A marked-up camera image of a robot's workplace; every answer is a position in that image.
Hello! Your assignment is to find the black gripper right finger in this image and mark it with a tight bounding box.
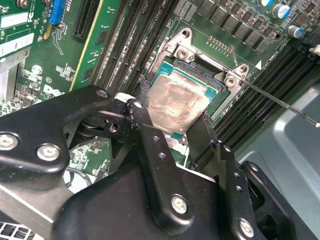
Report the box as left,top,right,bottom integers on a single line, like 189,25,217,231
188,111,298,240

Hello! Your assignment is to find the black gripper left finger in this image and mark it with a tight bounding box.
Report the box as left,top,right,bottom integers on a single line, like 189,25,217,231
0,79,197,236

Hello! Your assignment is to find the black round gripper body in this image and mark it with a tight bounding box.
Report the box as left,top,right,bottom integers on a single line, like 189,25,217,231
51,166,226,240

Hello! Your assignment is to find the thin wire locking lever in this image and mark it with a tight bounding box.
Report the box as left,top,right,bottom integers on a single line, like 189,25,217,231
237,77,320,128

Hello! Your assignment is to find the silver topped CPU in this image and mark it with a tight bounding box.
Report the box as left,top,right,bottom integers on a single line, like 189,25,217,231
147,61,218,138

